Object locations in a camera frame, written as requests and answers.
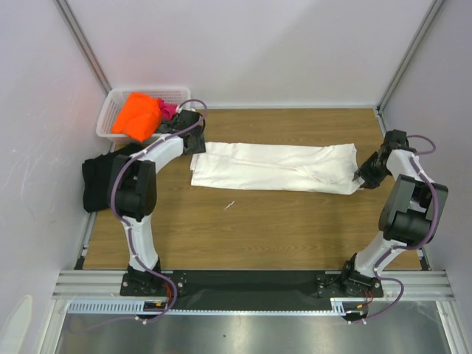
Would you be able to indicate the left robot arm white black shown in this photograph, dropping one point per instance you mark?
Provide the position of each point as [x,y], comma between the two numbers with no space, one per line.
[132,195]

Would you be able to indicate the pink t-shirt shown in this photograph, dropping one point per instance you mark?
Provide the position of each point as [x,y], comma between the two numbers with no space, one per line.
[168,110]

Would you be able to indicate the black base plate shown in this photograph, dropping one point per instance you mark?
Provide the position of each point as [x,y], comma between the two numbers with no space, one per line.
[233,290]

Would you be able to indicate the aluminium frame rail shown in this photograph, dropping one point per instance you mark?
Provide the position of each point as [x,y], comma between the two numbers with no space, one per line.
[105,284]

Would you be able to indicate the white Coca-Cola t-shirt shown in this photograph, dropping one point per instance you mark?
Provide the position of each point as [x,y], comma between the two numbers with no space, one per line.
[242,166]

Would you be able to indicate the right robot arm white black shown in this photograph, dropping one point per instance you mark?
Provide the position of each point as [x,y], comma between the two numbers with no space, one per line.
[409,218]

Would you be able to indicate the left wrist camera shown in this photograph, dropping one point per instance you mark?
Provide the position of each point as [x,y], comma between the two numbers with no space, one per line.
[180,109]

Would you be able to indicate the orange t-shirt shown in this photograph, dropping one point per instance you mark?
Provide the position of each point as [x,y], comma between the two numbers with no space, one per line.
[139,118]

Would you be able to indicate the white slotted cable duct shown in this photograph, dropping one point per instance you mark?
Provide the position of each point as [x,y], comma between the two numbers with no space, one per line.
[117,306]

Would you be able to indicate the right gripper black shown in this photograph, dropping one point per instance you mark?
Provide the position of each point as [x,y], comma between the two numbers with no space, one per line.
[367,177]

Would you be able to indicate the white plastic basket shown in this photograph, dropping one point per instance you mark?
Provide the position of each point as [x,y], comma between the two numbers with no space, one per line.
[116,99]

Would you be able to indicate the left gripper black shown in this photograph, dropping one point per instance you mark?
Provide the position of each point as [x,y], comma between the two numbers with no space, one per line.
[200,147]

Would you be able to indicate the black folded t-shirt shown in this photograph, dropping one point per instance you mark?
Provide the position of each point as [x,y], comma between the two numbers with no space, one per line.
[96,175]

